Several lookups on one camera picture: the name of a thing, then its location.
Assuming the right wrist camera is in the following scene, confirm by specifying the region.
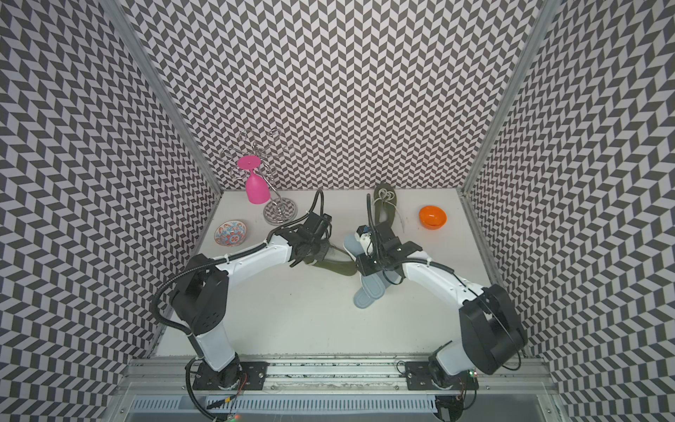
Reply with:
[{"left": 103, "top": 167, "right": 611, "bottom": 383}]
[{"left": 356, "top": 225, "right": 373, "bottom": 252}]

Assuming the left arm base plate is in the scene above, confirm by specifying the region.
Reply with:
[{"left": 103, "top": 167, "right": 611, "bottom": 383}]
[{"left": 192, "top": 362, "right": 268, "bottom": 391}]

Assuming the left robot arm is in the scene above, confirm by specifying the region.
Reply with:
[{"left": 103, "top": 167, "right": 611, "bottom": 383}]
[{"left": 150, "top": 211, "right": 332, "bottom": 390}]

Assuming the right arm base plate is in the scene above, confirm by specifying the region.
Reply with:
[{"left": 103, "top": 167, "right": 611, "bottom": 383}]
[{"left": 404, "top": 360, "right": 479, "bottom": 391}]

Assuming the aluminium mounting rail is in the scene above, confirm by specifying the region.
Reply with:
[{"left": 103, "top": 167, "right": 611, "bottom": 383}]
[{"left": 116, "top": 355, "right": 558, "bottom": 395}]

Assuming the patterned small plate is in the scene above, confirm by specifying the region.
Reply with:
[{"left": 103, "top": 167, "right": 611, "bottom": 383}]
[{"left": 214, "top": 220, "right": 248, "bottom": 247}]

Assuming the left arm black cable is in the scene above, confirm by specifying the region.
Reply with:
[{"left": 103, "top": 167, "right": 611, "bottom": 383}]
[{"left": 183, "top": 360, "right": 238, "bottom": 422}]

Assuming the orange bowl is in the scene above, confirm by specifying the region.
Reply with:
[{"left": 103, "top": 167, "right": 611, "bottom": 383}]
[{"left": 418, "top": 206, "right": 448, "bottom": 230}]

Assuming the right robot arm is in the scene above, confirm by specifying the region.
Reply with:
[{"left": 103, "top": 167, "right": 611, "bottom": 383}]
[{"left": 344, "top": 224, "right": 527, "bottom": 390}]

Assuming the pink plastic wine glass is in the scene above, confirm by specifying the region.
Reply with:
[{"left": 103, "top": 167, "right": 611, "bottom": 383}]
[{"left": 237, "top": 155, "right": 271, "bottom": 205}]

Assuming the grey-blue insole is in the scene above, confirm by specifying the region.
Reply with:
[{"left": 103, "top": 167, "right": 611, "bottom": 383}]
[
  {"left": 353, "top": 272, "right": 390, "bottom": 309},
  {"left": 343, "top": 234, "right": 376, "bottom": 276}
]

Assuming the olive green shoe with laces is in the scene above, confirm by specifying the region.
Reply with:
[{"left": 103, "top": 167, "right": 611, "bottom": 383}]
[{"left": 305, "top": 244, "right": 358, "bottom": 277}]

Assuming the wire glass rack stand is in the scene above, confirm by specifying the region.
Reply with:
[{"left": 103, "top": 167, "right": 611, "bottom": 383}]
[{"left": 220, "top": 129, "right": 297, "bottom": 226}]

